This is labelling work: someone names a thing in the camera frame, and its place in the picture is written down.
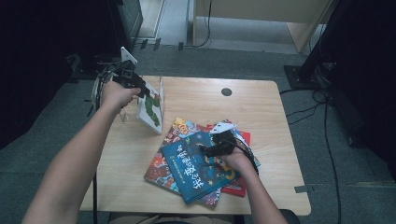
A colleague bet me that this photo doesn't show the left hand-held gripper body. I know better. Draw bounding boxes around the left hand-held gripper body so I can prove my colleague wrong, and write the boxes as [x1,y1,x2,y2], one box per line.
[111,46,148,91]

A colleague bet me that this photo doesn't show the clear acrylic book rack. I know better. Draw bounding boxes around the clear acrylic book rack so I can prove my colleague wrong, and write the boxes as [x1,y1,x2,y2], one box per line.
[118,74,165,124]

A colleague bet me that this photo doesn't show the person's beige trousers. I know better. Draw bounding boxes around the person's beige trousers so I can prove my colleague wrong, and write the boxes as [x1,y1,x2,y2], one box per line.
[108,214,237,224]

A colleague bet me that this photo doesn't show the black stand base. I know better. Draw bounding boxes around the black stand base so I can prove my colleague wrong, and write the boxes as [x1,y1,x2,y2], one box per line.
[283,60,337,91]

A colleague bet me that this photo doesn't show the white caterpillar picture book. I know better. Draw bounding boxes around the white caterpillar picture book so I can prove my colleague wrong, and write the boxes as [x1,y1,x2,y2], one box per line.
[135,81,165,135]

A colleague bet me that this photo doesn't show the dark blue monster picture book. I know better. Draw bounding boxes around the dark blue monster picture book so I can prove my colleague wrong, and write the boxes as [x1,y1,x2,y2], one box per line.
[161,130,241,205]

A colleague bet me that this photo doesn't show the black hanging cable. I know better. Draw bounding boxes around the black hanging cable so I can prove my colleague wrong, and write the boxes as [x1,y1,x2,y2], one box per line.
[186,0,213,49]

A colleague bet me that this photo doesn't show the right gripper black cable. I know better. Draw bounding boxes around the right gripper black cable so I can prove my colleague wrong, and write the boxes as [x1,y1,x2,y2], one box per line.
[230,136,261,175]

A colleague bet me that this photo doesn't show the short black floor cable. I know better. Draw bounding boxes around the short black floor cable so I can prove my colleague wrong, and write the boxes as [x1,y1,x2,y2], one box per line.
[285,101,326,125]

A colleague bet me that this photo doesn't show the light wooden furniture panel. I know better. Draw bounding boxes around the light wooden furniture panel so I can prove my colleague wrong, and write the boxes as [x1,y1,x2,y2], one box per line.
[192,0,335,54]

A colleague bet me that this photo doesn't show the red picture book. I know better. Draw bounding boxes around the red picture book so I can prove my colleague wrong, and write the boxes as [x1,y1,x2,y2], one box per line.
[205,122,252,199]

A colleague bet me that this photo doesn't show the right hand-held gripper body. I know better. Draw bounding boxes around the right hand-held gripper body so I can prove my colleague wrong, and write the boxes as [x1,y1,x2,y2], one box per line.
[208,121,241,158]

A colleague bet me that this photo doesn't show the person's left hand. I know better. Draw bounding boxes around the person's left hand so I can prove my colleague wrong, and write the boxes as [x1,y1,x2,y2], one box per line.
[101,81,142,115]

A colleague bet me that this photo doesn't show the black curtain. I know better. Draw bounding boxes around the black curtain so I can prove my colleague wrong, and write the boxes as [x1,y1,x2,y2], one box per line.
[0,0,125,150]
[298,0,396,175]

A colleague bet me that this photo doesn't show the black cabinet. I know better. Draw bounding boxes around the black cabinet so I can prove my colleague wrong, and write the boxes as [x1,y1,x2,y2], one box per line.
[106,0,144,63]

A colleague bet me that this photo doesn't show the light blue monsters picture book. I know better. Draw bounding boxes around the light blue monsters picture book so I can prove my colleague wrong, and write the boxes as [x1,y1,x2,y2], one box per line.
[143,117,262,209]

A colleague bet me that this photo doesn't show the person's right hand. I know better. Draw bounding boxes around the person's right hand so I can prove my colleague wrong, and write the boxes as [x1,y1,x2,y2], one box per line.
[218,147,255,175]

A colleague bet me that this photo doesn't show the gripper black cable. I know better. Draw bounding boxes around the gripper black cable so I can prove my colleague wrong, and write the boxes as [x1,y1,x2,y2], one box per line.
[230,136,261,175]
[92,62,125,224]

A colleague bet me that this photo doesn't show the long black floor cable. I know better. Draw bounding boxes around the long black floor cable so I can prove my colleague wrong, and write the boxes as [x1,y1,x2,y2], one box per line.
[321,90,344,224]

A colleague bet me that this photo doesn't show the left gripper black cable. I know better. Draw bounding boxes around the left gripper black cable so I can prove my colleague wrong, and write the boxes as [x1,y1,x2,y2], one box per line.
[92,62,125,224]

